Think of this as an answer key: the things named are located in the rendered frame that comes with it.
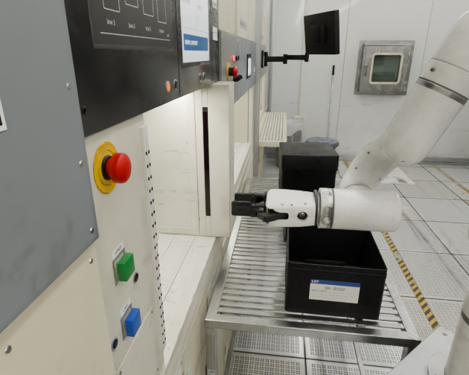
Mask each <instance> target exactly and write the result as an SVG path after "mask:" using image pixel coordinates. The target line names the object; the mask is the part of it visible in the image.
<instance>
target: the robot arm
mask: <svg viewBox="0 0 469 375"><path fill-rule="evenodd" d="M468 99H469V10H468V11H466V12H465V13H463V14H462V15H461V16H460V17H459V18H458V19H457V20H456V22H455V23H454V24H453V26H452V27H451V28H450V29H449V31H448V32H447V34H446V36H445V37H444V38H443V40H442V41H441V43H440V45H439V46H438V47H437V49H436V51H435V53H434V54H433V55H432V57H431V59H430V61H429V62H428V63H427V65H426V67H425V68H424V70H423V71H422V72H421V74H420V76H419V78H418V79H417V80H416V82H415V84H414V86H413V87H412V88H411V90H410V91H409V94H408V95H407V96H406V98H405V100H404V101H403V103H402V104H401V106H400V108H399V109H398V111H397V112H396V114H395V116H394V117H393V119H392V121H391V122H390V124H389V125H388V126H387V128H386V130H385V131H384V132H383V133H382V134H381V135H380V136H378V137H377V138H375V139H374V140H372V141H370V142H369V143H368V144H367V145H365V146H364V148H362V149H361V151H359V152H358V154H357V155H356V157H355V158H354V160H353V161H352V163H351V164H350V166H349V167H348V169H347V170H346V172H345V174H344V176H343V177H342V179H341V181H340V183H339V185H338V188H321V187H320V188H319V191H318V193H317V190H314V191H313V193H312V192H307V191H300V190H285V189H272V190H269V191H266V192H264V193H235V194H234V201H232V215H233V216H245V217H257V218H258V219H261V220H262V221H263V222H266V224H267V225H268V226H272V227H302V226H311V225H316V224H317V227H318V228H332V229H345V230H358V231H384V232H395V231H397V230H398V228H399V226H400V223H401V217H402V204H401V198H400V196H399V194H398V193H397V192H396V191H391V190H376V188H377V187H378V185H379V184H380V183H381V182H382V181H383V180H384V178H385V177H386V176H387V175H388V174H389V173H390V172H391V171H393V170H394V169H395V168H396V167H398V166H400V165H402V164H417V163H418V162H420V161H422V160H423V159H424V158H425V157H426V156H427V155H428V154H429V153H430V151H431V150H432V148H434V146H435V145H436V143H437V142H438V140H439V139H440V138H441V136H442V135H443V134H444V132H445V131H446V130H447V128H448V127H449V125H450V124H451V123H452V122H453V120H454V119H455V117H456V116H457V115H458V113H459V112H460V111H461V109H462V108H463V106H464V105H465V104H466V103H467V101H468ZM260 208H263V210H262V209H260ZM468 239H469V226H468ZM427 372H428V375H469V291H468V293H467V295H466V296H465V299H464V302H463V305H462V310H461V312H460V316H459V320H458V324H457V326H456V332H455V334H454V337H453V342H452V345H451V348H450V350H445V351H441V352H438V353H436V354H435V355H433V356H432V357H431V359H430V361H429V364H428V367H427Z"/></svg>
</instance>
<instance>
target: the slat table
mask: <svg viewBox="0 0 469 375"><path fill-rule="evenodd" d="M253 185H254V186H253ZM254 189H255V190H254ZM272 189H279V186H278V178H267V177H250V176H249V177H248V179H247V182H246V187H245V189H244V193H264V192H266V191H269V190H272ZM261 191H262V192H261ZM243 221H247V222H243ZM243 224H247V225H243ZM242 227H247V228H242ZM269 228H271V229H269ZM278 229H283V227H272V226H268V225H267V224H266V222H263V221H262V220H261V219H258V218H257V217H245V216H236V219H235V221H234V226H233V229H232V233H231V236H230V238H229V243H228V245H227V248H226V253H225V255H224V258H223V262H222V265H221V268H220V272H219V275H218V278H217V282H216V285H215V288H214V292H213V295H212V297H211V302H210V304H209V308H208V312H207V314H206V317H205V343H206V363H207V375H208V369H209V370H215V375H218V367H217V328H218V329H226V330H232V337H231V341H230V346H229V353H228V357H227V361H226V368H225V372H224V375H229V373H230V368H231V363H232V356H233V351H234V347H235V339H236V335H237V330H240V331H248V332H256V333H271V334H278V335H286V336H301V337H308V338H316V339H331V340H339V341H347V342H353V346H354V352H355V355H356V358H357V364H358V368H359V372H360V375H366V373H365V370H364V367H363V361H362V356H361V353H360V348H359V345H358V342H361V343H369V344H384V345H391V346H399V347H403V352H402V356H401V360H402V359H404V358H405V357H406V356H407V355H408V354H409V353H410V352H411V351H412V350H413V349H415V348H416V347H417V346H418V345H419V344H420V343H421V338H420V336H419V335H418V332H417V330H416V329H415V326H414V324H413V322H412V319H411V318H410V316H409V313H408V311H407V309H406V307H405V305H404V303H403V301H402V298H401V296H400V294H399V292H398V290H397V288H396V286H395V283H394V281H393V280H392V277H391V275H390V274H389V270H388V271H387V278H386V282H385V287H384V290H385V291H384V292H383V295H385V296H387V297H383V300H382V301H387V302H389V303H383V302H382V304H381V307H385V308H392V310H389V309H380V314H389V315H380V316H379V319H378V320H380V321H396V322H398V324H397V323H389V322H380V321H364V320H362V319H361V318H355V319H352V318H331V317H323V316H314V315H299V314H290V313H282V312H287V311H286V310H285V309H284V307H281V306H273V305H264V304H278V305H284V300H276V299H267V298H281V299H284V297H285V295H284V294H276V293H267V292H280V293H285V289H282V288H273V287H264V286H277V287H285V283H276V282H266V281H278V282H285V278H276V277H266V276H264V275H268V276H277V277H285V273H282V272H285V268H276V267H285V265H286V260H285V259H286V255H282V254H286V250H287V243H286V242H284V237H281V236H283V230H278ZM241 230H245V231H241ZM263 231H264V232H263ZM275 232H280V233H275ZM258 234H263V235H258ZM270 235H275V236H270ZM252 237H257V238H252ZM262 238H263V239H262ZM268 238H269V239H268ZM274 239H280V240H274ZM243 240H247V241H243ZM254 241H261V242H254ZM268 242H272V243H268ZM237 243H240V244H237ZM244 244H247V245H244ZM255 245H262V246H255ZM276 246H284V247H276ZM236 247H240V248H236ZM242 248H247V249H242ZM267 249H272V250H267ZM275 250H283V251H275ZM239 251H247V252H239ZM252 252H258V253H252ZM260 253H261V254H260ZM267 253H269V254H267ZM234 255H243V256H234ZM244 256H246V257H244ZM252 256H253V257H252ZM267 257H273V258H267ZM275 258H283V259H275ZM233 259H235V260H233ZM252 260H255V261H252ZM256 261H260V262H256ZM267 262H276V263H267ZM232 263H236V264H245V265H236V264H232ZM251 265H256V266H251ZM266 266H275V267H266ZM230 268H234V269H230ZM242 269H244V270H242ZM251 269H254V270H259V271H253V270H251ZM265 271H274V272H265ZM229 273H239V274H243V275H238V274H229ZM257 275H258V276H257ZM229 278H241V279H242V280H239V279H229ZM246 279H247V280H246ZM251 280H258V281H251ZM228 283H240V284H241V285H237V284H228ZM245 284H249V285H258V286H247V285H245ZM225 288H228V289H225ZM232 289H240V290H232ZM244 290H254V291H257V292H250V291H244ZM224 294H230V295H224ZM233 295H239V296H233ZM244 295H246V296H255V297H256V298H250V297H243V296H244ZM263 297H265V298H263ZM222 300H228V301H222ZM231 301H238V302H231ZM242 301H245V302H253V303H255V304H248V303H242ZM220 306H224V307H220ZM225 307H237V309H233V308H225ZM241 308H248V309H255V310H242V309H241ZM261 310H272V311H281V312H266V311H261ZM219 313H231V314H235V315H221V314H219ZM240 315H253V316H254V318H253V317H245V316H240ZM390 315H395V316H390ZM261 316H263V317H271V318H287V319H295V320H303V321H319V322H327V323H335V324H348V326H341V325H332V324H317V323H309V322H300V321H285V320H277V319H268V318H261ZM354 325H356V327H354ZM365 326H367V327H383V328H392V329H400V330H401V331H397V330H381V329H373V328H365Z"/></svg>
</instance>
